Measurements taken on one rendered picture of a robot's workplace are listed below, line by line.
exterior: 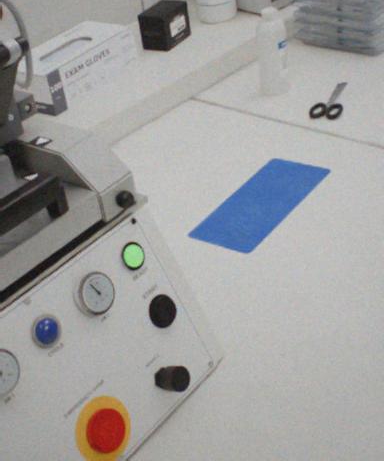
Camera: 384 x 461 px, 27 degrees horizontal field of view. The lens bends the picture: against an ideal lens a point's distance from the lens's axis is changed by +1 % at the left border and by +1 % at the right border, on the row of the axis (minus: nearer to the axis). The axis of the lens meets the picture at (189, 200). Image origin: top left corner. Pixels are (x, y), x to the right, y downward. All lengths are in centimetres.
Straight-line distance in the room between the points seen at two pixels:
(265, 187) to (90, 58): 43
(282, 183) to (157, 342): 42
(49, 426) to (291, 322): 31
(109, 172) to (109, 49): 68
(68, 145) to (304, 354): 33
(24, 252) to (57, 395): 13
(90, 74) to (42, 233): 72
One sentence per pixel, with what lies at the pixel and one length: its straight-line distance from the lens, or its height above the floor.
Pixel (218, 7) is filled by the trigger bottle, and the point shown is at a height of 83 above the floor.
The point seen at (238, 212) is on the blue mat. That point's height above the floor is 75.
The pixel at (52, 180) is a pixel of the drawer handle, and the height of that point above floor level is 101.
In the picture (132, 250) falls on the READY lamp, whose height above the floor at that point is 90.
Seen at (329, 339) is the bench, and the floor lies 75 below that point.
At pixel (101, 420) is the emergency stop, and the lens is 77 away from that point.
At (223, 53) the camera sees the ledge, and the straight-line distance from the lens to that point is 151.
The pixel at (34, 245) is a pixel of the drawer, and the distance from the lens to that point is 73.
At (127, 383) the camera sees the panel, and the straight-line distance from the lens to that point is 80.
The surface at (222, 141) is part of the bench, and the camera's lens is 130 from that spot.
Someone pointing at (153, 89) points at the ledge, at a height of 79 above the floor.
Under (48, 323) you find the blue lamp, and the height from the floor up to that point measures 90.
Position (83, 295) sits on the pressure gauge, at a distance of 76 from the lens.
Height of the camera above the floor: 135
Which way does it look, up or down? 31 degrees down
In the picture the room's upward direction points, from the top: 9 degrees counter-clockwise
